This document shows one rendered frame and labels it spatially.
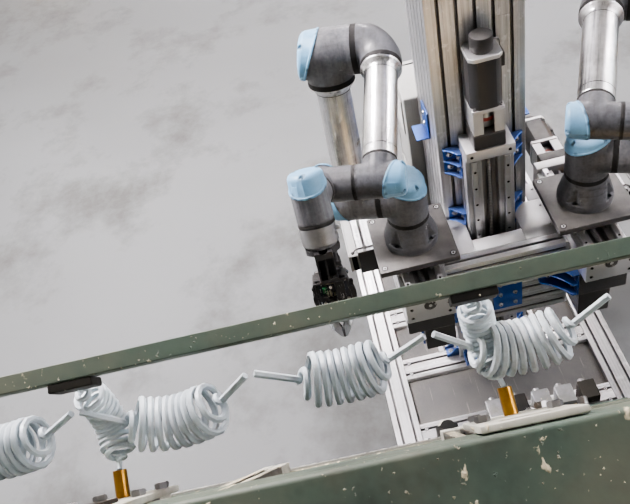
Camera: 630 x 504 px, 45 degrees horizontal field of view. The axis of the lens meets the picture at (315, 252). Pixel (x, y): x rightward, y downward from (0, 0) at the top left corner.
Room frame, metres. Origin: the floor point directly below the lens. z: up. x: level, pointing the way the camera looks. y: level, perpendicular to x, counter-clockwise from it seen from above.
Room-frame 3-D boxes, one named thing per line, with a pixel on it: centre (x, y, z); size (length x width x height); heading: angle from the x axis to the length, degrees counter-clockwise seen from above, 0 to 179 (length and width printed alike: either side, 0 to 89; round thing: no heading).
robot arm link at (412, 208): (1.48, -0.27, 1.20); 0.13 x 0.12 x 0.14; 72
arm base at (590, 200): (1.45, -0.77, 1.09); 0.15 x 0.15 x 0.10
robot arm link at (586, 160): (1.44, -0.77, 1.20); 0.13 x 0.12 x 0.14; 62
